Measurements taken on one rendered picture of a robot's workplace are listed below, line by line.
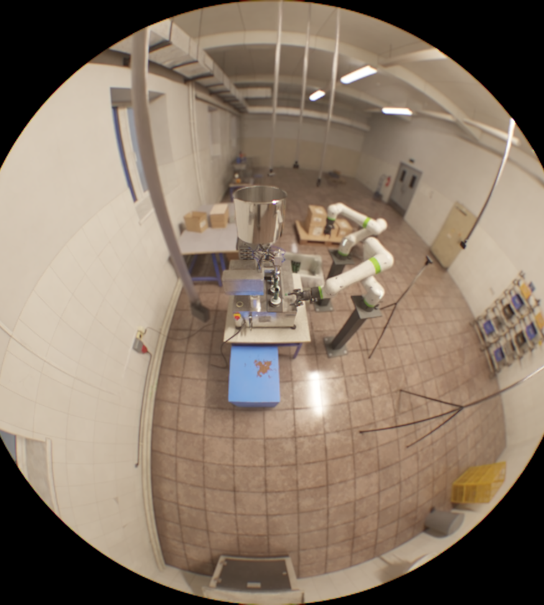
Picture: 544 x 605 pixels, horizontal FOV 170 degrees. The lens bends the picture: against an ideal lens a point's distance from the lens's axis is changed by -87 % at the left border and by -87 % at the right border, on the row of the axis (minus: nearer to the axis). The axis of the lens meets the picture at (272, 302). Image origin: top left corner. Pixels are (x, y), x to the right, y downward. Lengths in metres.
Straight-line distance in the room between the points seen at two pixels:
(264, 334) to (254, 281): 0.58
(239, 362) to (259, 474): 1.30
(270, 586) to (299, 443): 1.76
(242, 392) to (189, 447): 1.09
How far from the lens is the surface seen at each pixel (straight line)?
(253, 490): 2.31
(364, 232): 2.08
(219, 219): 2.81
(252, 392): 1.56
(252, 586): 2.39
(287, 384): 2.20
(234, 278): 1.14
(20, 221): 1.49
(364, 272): 1.23
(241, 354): 1.66
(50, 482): 1.75
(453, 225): 6.17
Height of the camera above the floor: 2.14
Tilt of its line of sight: 53 degrees down
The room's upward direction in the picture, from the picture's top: 4 degrees clockwise
